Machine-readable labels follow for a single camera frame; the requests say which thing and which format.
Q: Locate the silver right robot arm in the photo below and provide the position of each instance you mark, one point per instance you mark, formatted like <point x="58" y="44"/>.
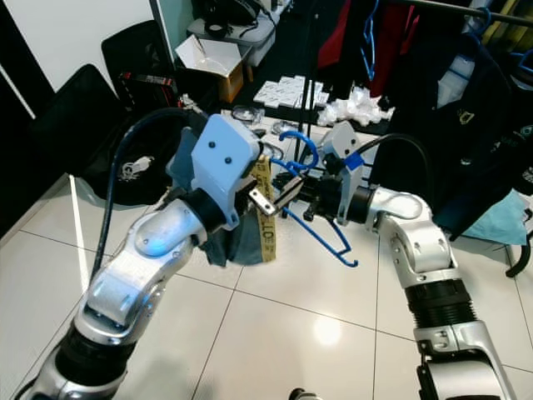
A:
<point x="416" y="242"/>

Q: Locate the heap of white plastic bags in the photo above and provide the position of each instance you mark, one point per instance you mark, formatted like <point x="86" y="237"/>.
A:
<point x="358" y="108"/>

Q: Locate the dark navy jacket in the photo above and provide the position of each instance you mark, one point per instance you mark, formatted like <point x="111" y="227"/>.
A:
<point x="475" y="167"/>

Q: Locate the red garment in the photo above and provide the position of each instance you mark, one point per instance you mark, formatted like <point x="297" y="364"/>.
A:
<point x="404" y="42"/>

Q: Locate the black bag with white logo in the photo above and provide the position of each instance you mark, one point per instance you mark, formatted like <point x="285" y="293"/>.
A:
<point x="125" y="167"/>

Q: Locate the red and black box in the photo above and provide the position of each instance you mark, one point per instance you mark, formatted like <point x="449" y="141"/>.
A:
<point x="146" y="82"/>

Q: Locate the black clothes rack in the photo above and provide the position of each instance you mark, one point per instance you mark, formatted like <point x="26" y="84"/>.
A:
<point x="314" y="83"/>

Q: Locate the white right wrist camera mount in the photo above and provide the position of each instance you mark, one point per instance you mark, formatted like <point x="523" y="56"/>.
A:
<point x="340" y="142"/>

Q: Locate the plain black bag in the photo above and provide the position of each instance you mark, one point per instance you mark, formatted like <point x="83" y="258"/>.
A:
<point x="133" y="50"/>
<point x="75" y="108"/>

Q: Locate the pile of white packets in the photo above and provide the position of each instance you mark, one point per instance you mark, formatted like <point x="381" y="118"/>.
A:
<point x="283" y="90"/>

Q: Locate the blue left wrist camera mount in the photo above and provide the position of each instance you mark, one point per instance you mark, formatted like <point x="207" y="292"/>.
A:
<point x="225" y="154"/>

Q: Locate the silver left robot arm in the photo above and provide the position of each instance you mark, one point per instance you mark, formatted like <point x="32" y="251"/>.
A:
<point x="141" y="267"/>

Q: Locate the white shirt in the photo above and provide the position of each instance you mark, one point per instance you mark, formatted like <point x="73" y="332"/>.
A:
<point x="454" y="79"/>

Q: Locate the open brown cardboard box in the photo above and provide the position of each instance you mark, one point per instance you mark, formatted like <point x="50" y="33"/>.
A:
<point x="204" y="54"/>

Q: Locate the blue plastic hanger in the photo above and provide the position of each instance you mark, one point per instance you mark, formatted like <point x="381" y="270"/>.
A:
<point x="371" y="42"/>
<point x="483" y="15"/>
<point x="304" y="133"/>

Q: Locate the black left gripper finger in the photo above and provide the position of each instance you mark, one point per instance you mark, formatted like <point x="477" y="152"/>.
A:
<point x="275" y="196"/>

